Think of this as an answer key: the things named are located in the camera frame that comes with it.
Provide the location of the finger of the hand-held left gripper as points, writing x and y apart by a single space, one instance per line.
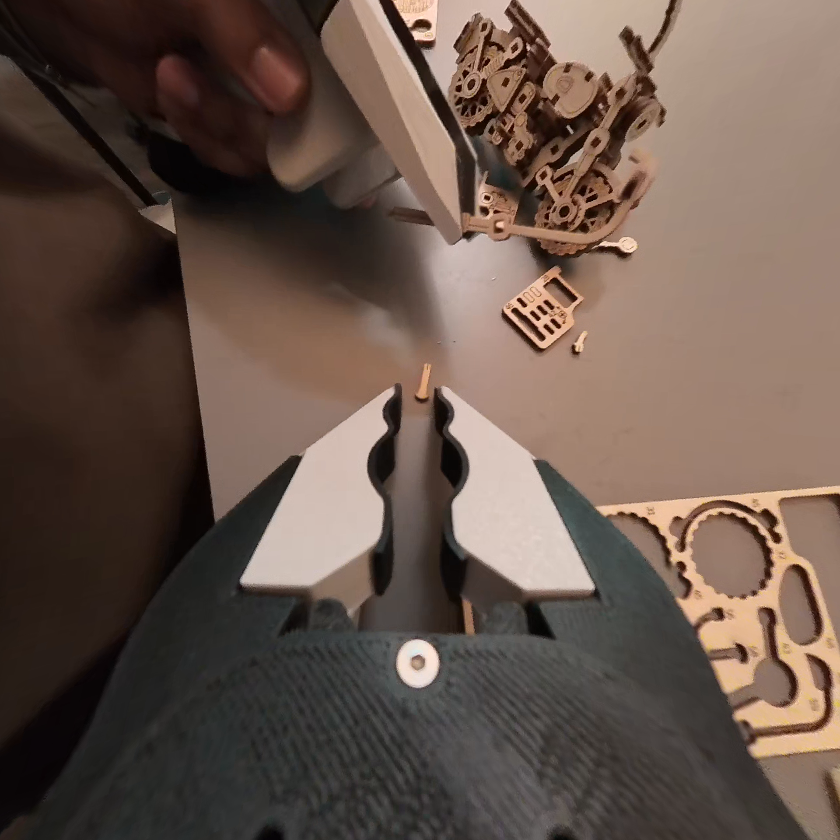
394 98

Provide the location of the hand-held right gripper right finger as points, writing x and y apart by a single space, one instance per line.
518 518

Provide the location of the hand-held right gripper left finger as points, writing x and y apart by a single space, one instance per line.
315 518

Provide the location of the small wooden peg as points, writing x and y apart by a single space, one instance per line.
423 382
579 341

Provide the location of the long wooden lever piece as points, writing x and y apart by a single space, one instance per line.
544 232

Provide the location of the person's left hand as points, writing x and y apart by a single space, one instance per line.
262 72

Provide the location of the small engraved wooden plate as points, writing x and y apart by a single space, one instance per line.
420 23

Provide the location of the wooden stand plate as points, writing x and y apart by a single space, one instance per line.
497 200

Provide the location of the wooden motorcycle model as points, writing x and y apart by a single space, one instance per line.
564 111

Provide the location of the slotted wooden panel piece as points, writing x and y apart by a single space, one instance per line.
541 315

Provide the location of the wooden cutout sheet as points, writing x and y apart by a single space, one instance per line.
754 610

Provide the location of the round-headed wooden key piece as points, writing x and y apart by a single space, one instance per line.
620 246

